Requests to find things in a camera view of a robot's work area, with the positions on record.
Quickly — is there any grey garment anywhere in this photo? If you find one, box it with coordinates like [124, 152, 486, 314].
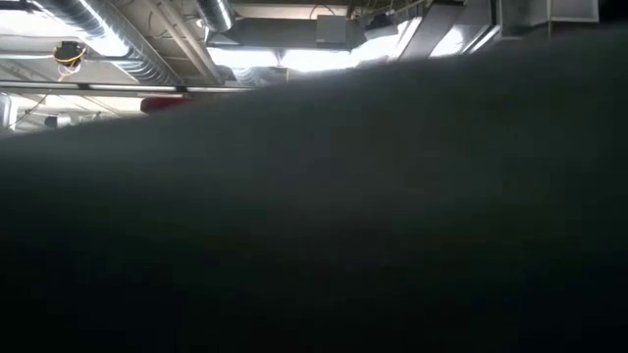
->
[0, 22, 628, 353]

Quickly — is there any red plastic laundry bin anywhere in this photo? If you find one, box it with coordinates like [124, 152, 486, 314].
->
[140, 95, 191, 116]

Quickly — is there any grey ceiling box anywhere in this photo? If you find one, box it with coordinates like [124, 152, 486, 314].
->
[315, 14, 350, 49]

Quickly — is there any long ceiling light strip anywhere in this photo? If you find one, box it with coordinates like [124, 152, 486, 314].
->
[0, 81, 256, 95]

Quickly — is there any narrow silver ventilation duct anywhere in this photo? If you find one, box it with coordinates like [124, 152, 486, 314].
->
[197, 0, 237, 32]

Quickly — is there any wide silver ventilation duct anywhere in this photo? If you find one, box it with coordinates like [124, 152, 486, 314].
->
[28, 0, 183, 85]

